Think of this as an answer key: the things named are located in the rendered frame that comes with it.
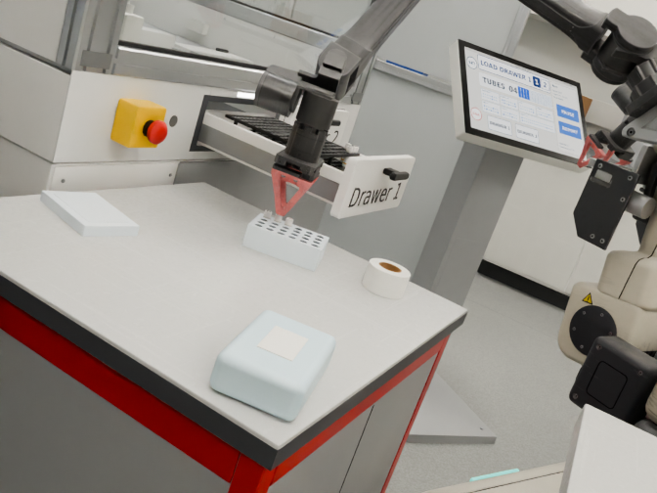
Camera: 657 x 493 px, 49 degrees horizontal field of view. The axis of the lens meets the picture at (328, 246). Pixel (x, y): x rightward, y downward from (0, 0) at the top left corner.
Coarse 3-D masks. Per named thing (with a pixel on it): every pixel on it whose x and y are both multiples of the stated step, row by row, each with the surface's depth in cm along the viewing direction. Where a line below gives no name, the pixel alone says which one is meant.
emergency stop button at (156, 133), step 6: (156, 120) 116; (150, 126) 115; (156, 126) 115; (162, 126) 116; (150, 132) 115; (156, 132) 115; (162, 132) 116; (150, 138) 115; (156, 138) 116; (162, 138) 117; (156, 144) 117
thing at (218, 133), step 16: (208, 112) 140; (224, 112) 144; (240, 112) 150; (208, 128) 136; (224, 128) 135; (240, 128) 133; (208, 144) 137; (224, 144) 135; (240, 144) 134; (256, 144) 132; (272, 144) 131; (240, 160) 134; (256, 160) 132; (272, 160) 131; (320, 176) 127; (336, 176) 125; (320, 192) 127; (336, 192) 126
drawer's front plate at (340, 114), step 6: (294, 114) 162; (336, 114) 180; (342, 114) 183; (348, 114) 186; (288, 120) 162; (294, 120) 163; (342, 120) 185; (330, 126) 180; (336, 126) 183; (342, 126) 186; (330, 132) 182; (336, 132) 185; (342, 132) 188; (330, 138) 183; (336, 138) 186
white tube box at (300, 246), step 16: (256, 224) 114; (272, 224) 116; (256, 240) 113; (272, 240) 113; (288, 240) 112; (304, 240) 114; (320, 240) 117; (288, 256) 113; (304, 256) 113; (320, 256) 113
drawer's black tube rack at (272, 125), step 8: (240, 120) 138; (248, 120) 140; (256, 120) 144; (264, 120) 147; (272, 120) 150; (280, 120) 153; (256, 128) 136; (264, 128) 138; (272, 128) 141; (280, 128) 144; (288, 128) 147; (264, 136) 147; (272, 136) 135; (280, 136) 136; (288, 136) 139; (328, 144) 145; (336, 144) 148; (328, 160) 139; (336, 160) 147; (336, 168) 139; (344, 168) 143
